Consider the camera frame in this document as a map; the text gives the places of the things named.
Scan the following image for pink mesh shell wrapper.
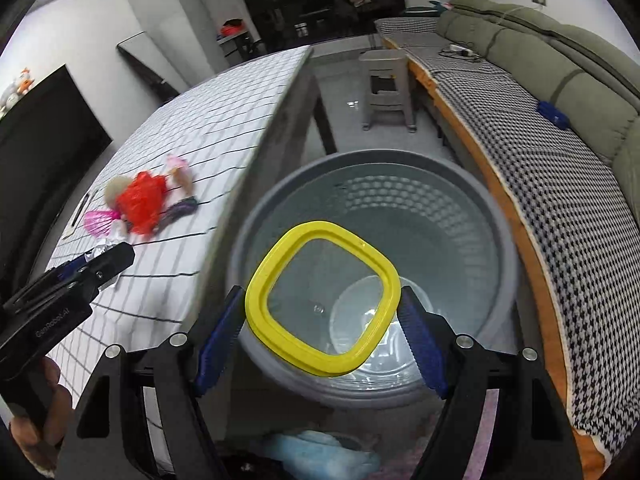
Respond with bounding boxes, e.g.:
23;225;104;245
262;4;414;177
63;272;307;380
82;210;120;237

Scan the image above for red plastic bag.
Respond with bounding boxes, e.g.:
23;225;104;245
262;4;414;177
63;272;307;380
116;171;167;235

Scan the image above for dark grey ribbon bow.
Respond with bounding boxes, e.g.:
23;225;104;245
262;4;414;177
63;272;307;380
157;196;200;230

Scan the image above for pink snack packet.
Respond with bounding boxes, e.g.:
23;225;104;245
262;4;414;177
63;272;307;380
167;155;194;197

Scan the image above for yellow rimmed clear lid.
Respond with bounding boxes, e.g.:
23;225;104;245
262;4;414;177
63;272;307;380
245;220;401;377

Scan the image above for grey perforated trash basket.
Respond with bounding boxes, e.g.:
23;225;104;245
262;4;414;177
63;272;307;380
226;148;522;410

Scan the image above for left human hand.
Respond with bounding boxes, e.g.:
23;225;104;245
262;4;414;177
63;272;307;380
9;356;74;478

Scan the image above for black marker pen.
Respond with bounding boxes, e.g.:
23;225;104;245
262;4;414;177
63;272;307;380
70;192;91;228

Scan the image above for beige fluffy round pouch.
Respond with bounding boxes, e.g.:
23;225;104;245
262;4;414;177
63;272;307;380
103;176;132;210

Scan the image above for white grid tablecloth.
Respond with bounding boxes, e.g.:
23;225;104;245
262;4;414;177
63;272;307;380
49;47;312;400

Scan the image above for black television screen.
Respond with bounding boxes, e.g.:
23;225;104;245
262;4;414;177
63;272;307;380
0;66;112;299

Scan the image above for plush toys on television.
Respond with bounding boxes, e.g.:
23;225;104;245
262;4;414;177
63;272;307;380
0;67;35;118

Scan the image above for light blue cloth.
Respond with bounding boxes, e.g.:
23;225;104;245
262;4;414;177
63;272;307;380
262;430;381;479

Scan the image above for houndstooth sofa cover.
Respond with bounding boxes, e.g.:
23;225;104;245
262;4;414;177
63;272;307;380
376;16;639;478

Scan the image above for red item on shelf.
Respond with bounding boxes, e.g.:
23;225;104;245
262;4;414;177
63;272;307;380
220;18;246;37

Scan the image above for blue item on sofa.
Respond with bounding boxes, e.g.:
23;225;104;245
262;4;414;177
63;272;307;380
536;101;570;130

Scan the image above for olive green sofa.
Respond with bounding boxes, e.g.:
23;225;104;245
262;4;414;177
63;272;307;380
436;0;639;203

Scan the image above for grey plastic stool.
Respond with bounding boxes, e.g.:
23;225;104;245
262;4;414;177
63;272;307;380
358;49;416;132

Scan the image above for teal item on sofa end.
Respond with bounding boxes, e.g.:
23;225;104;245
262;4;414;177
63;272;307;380
402;0;451;18

